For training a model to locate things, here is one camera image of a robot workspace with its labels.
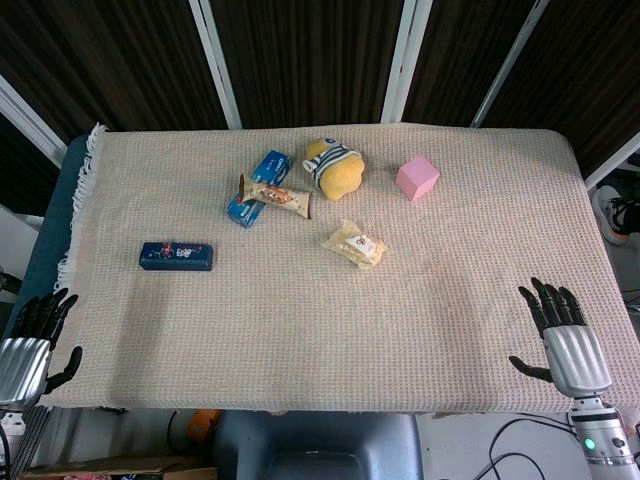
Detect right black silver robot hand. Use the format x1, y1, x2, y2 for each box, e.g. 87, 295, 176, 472
508, 277, 612, 399

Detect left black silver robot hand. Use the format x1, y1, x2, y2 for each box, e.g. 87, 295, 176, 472
0, 288, 84, 406

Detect dark blue rectangular box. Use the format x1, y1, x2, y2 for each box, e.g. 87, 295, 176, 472
139, 241, 215, 273

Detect cardboard box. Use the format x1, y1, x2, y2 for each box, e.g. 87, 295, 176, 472
22, 454, 219, 480

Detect white sneaker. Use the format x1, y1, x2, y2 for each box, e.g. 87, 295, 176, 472
592, 184, 640, 246

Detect orange object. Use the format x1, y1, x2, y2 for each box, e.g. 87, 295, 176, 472
187, 409, 221, 441

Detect pink cube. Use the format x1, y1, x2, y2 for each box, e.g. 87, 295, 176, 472
395, 154, 441, 203

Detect clear bag of bread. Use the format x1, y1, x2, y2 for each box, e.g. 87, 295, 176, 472
320, 218, 389, 271

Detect beige waffle blanket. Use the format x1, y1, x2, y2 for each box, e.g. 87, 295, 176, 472
14, 122, 640, 419

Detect blue grey chair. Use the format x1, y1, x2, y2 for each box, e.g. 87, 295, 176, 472
212, 409, 424, 480

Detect yellow plush toy striped hat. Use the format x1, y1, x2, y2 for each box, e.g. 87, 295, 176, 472
302, 137, 365, 202

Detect brown snack bar wrapper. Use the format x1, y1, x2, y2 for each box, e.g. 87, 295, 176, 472
236, 173, 313, 221

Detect blue cookie box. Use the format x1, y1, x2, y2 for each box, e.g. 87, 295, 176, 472
225, 149, 293, 230

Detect black floor cables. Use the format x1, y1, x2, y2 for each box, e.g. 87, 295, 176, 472
472, 417, 589, 480

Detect white screen frame post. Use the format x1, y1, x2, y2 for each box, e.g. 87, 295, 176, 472
188, 0, 244, 130
0, 74, 69, 164
583, 144, 640, 192
380, 0, 434, 125
470, 0, 551, 129

